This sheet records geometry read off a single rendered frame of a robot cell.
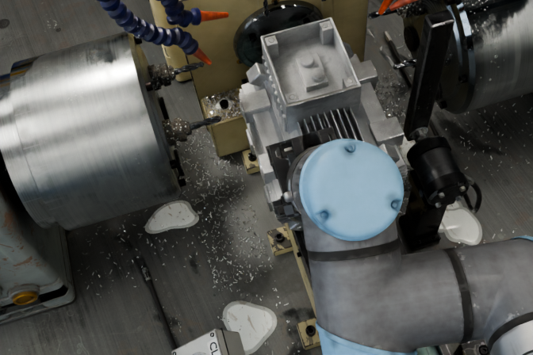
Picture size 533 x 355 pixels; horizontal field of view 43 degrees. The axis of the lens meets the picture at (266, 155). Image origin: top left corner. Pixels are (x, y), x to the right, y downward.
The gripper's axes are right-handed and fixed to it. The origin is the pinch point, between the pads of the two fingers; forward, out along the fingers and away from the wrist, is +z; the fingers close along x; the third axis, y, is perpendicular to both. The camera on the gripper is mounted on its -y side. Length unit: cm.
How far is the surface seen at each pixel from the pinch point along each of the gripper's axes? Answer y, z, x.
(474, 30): 14.0, 2.3, -28.3
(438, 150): 0.0, 5.1, -19.9
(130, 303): -10.8, 26.8, 28.7
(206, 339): -12.2, -5.7, 16.1
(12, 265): 1.4, 13.4, 40.5
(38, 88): 22.5, 3.9, 28.1
